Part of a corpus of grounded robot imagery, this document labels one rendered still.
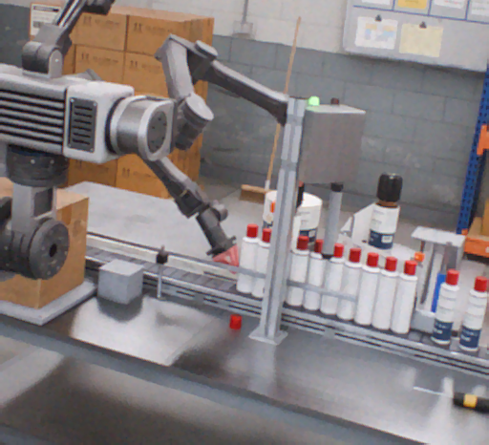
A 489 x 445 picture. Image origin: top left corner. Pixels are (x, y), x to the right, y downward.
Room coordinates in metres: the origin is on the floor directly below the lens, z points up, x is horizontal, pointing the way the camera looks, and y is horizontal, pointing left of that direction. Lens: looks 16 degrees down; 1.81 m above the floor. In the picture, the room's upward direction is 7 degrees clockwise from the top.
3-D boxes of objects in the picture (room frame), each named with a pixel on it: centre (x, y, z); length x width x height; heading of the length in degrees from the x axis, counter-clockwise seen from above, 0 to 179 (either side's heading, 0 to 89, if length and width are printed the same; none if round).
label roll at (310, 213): (2.91, -0.17, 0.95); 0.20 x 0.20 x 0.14
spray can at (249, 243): (2.34, -0.03, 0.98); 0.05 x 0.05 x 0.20
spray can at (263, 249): (2.32, -0.07, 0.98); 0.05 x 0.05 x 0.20
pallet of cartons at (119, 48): (6.14, 1.01, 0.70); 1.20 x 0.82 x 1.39; 77
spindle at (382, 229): (2.81, -0.48, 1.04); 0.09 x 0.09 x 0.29
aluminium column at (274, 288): (2.16, -0.11, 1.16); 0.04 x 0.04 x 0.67; 70
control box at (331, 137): (2.19, -0.19, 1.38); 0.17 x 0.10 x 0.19; 125
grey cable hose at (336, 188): (2.16, -0.23, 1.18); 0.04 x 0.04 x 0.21
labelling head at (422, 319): (2.25, -0.54, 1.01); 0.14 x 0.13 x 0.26; 70
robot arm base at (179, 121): (1.86, 0.20, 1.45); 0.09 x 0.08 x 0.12; 71
